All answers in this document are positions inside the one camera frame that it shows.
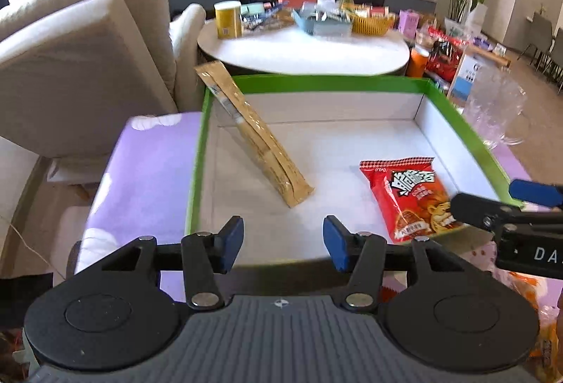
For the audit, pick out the orange label nut bag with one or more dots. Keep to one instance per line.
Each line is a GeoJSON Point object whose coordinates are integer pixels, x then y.
{"type": "Point", "coordinates": [545, 359]}

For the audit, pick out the blue grey storage tray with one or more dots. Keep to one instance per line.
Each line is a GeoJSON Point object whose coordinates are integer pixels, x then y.
{"type": "Point", "coordinates": [317, 20]}

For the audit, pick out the yellow tin can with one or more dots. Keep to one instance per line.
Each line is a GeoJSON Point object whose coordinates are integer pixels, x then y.
{"type": "Point", "coordinates": [228, 20]}

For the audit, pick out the blue white carton box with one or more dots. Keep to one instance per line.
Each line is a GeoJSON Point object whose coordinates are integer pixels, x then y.
{"type": "Point", "coordinates": [463, 80]}

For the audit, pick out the clear glass mug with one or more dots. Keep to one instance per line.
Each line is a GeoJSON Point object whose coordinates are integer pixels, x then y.
{"type": "Point", "coordinates": [495, 108]}

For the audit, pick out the grey dining chair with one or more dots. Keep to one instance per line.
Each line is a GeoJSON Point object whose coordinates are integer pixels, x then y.
{"type": "Point", "coordinates": [545, 48]}

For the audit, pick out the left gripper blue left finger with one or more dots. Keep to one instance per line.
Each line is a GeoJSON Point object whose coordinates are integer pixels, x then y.
{"type": "Point", "coordinates": [205, 254]}

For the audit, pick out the red chip snack bag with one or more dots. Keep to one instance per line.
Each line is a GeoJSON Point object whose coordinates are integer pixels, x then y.
{"type": "Point", "coordinates": [411, 197]}

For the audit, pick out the pink small box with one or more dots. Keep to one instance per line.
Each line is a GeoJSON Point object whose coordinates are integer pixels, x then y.
{"type": "Point", "coordinates": [408, 23]}

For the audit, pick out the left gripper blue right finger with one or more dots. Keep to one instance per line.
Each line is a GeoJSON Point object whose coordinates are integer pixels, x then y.
{"type": "Point", "coordinates": [361, 256]}

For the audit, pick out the long tan stick packet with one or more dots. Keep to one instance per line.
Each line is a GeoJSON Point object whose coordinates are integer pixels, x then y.
{"type": "Point", "coordinates": [265, 149]}

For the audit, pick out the round white coffee table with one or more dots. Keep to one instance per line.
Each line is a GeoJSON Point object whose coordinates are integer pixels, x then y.
{"type": "Point", "coordinates": [290, 51]}

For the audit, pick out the yellow woven basket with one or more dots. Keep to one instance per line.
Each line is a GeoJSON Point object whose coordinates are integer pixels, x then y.
{"type": "Point", "coordinates": [369, 20]}

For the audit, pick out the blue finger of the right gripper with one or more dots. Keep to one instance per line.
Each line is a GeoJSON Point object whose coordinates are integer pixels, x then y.
{"type": "Point", "coordinates": [548, 196]}

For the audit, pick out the green cardboard box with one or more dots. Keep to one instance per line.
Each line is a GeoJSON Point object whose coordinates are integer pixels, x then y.
{"type": "Point", "coordinates": [328, 125]}

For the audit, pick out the beige sofa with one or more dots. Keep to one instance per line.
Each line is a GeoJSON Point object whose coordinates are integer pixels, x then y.
{"type": "Point", "coordinates": [73, 72]}

